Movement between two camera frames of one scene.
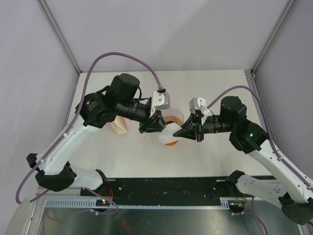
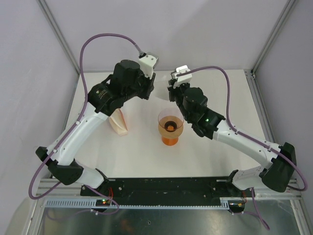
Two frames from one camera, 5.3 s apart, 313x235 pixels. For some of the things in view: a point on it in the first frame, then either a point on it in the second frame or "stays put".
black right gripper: (190, 129) → (172, 90)
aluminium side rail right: (257, 95) stays put
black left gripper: (149, 125) → (149, 85)
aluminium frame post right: (290, 4) stays put
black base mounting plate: (194, 188) stays put
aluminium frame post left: (52, 19) stays put
